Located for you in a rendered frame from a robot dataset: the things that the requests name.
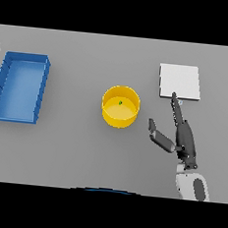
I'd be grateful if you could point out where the yellow bowl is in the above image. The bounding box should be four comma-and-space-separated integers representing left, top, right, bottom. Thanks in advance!
99, 84, 143, 131

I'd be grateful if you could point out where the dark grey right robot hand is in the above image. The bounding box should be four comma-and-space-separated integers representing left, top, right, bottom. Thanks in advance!
143, 89, 205, 171

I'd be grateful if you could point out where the pale square measuring scale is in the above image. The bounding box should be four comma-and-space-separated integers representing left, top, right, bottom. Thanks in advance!
156, 62, 204, 102

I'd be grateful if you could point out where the blue tray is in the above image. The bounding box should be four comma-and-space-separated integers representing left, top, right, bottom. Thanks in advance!
0, 50, 52, 126

